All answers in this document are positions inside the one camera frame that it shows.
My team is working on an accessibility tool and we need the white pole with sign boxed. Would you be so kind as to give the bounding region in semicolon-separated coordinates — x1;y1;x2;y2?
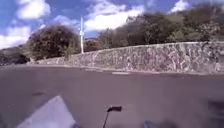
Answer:
78;15;86;55

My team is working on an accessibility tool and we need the grey asphalt road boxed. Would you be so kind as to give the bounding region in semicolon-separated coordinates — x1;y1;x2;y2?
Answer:
0;63;224;128

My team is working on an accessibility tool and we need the large round green tree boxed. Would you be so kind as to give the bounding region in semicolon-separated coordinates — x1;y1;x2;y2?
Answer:
27;25;82;61

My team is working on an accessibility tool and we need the dark bush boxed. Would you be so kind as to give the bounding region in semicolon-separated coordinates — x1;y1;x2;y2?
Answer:
0;45;32;67

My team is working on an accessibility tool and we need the grey stone wall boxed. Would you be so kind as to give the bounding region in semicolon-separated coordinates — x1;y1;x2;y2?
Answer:
28;41;224;76

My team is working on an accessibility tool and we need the row of trees above wall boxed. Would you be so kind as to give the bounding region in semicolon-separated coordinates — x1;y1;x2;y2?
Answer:
83;3;224;53

